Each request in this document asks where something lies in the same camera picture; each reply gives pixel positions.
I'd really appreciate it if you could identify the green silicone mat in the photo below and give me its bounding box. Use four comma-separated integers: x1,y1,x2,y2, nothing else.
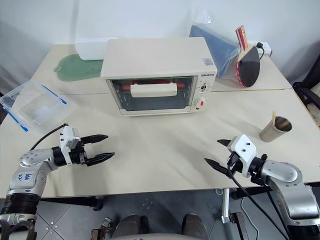
54,52,105,82

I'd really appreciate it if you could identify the metal cup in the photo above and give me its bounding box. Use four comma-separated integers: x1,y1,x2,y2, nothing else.
258,115,293,144

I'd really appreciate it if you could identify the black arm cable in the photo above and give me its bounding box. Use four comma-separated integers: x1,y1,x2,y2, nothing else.
29,122,69,151
226,151,291,240

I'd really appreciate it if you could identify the glass oven door with handle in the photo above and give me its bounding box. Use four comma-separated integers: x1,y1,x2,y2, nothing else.
106,75,198,117

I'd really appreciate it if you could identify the table tennis paddle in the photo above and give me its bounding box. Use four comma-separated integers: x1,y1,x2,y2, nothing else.
234,24,261,89

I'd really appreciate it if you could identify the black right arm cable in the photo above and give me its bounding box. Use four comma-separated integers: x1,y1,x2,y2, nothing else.
226,151,291,240

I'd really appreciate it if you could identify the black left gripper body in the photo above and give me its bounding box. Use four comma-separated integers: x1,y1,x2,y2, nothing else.
69,138,89,168

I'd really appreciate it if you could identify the white power strip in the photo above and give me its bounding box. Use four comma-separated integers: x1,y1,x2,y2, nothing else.
246,40,273,57

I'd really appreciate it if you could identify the blue bag in clear plastic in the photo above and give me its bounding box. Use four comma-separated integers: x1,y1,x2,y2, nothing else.
188,14,243,84

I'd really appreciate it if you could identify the black plug with cable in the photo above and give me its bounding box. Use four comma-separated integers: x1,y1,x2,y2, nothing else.
255,42,266,61

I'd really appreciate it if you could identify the white rectangular box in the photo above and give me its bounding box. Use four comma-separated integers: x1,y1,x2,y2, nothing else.
74,37,119,61

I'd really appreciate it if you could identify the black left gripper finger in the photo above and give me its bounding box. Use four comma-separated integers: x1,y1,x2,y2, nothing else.
80,134,109,146
85,151,116,168

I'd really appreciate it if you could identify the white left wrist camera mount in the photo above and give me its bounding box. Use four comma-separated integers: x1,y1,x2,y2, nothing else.
59,125,82,167

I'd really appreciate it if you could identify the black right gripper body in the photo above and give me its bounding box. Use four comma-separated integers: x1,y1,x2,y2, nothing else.
225,150,245,180

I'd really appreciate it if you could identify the cream toaster oven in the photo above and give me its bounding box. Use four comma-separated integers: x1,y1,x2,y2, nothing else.
100,37,218,119

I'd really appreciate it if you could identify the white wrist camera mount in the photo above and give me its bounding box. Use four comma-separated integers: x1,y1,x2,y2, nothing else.
229,134,258,178
59,125,82,167

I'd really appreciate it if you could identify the silver table leg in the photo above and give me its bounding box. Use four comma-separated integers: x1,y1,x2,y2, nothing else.
220,188,231,224

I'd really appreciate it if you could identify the black chair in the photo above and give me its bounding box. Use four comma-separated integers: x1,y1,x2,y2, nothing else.
292,56,320,119

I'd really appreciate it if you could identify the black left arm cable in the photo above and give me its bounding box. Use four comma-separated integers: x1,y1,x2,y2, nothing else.
29,122,69,151

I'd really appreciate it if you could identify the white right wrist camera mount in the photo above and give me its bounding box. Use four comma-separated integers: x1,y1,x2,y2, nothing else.
229,134,258,178

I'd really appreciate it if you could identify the dark rounded shape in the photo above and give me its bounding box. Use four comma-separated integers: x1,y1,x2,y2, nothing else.
183,213,210,237

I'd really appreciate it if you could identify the clear container with blue clips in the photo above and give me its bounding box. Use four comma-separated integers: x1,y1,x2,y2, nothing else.
0,80,74,134

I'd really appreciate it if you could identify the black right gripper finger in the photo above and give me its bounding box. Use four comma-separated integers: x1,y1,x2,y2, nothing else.
216,138,233,151
204,157,230,180

